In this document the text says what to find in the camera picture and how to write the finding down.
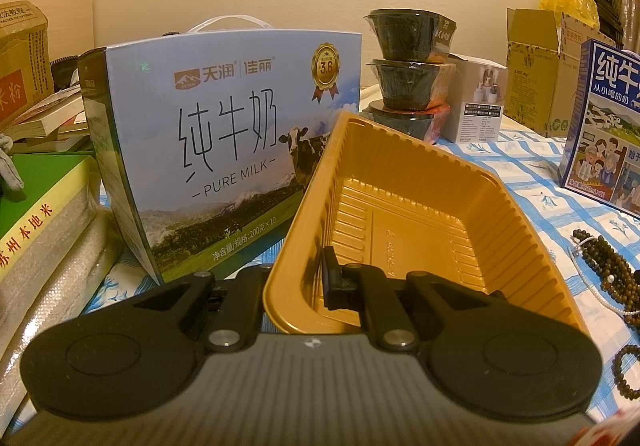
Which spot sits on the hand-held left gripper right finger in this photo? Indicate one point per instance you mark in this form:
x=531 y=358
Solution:
x=328 y=276

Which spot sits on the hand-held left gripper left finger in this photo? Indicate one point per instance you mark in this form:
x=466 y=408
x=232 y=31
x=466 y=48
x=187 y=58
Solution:
x=245 y=286

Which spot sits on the yellow plastic tray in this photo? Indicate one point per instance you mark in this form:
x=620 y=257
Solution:
x=425 y=206

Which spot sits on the pale blue milk carton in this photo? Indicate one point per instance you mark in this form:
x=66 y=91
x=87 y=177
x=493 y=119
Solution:
x=225 y=125

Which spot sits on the red-sleeved instant food bowl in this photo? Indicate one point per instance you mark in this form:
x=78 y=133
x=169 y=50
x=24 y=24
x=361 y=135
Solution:
x=415 y=123

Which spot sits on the vacuum packed rice bags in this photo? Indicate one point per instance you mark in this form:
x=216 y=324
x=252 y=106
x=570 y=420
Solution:
x=60 y=286

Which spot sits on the blue checked tablecloth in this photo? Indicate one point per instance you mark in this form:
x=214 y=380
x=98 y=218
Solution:
x=540 y=236

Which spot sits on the small white product box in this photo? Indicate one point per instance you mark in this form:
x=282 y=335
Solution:
x=475 y=110

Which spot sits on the green book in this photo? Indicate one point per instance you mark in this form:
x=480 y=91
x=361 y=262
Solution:
x=35 y=206

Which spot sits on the black-sleeved instant food bowl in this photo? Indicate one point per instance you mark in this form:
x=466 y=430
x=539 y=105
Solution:
x=400 y=33

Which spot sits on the stack of paperback books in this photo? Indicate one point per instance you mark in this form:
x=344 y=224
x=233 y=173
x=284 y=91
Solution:
x=50 y=120

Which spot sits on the grey cloth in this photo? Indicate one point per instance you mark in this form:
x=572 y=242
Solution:
x=10 y=170

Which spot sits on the open cardboard box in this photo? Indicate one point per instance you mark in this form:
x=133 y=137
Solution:
x=540 y=70

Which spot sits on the dark blue milk carton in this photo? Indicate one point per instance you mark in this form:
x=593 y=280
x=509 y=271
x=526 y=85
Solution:
x=605 y=125

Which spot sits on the brown box with red label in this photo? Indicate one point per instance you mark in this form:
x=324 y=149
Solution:
x=20 y=40

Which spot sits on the yellow plastic bag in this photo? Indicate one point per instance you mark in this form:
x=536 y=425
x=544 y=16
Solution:
x=567 y=0

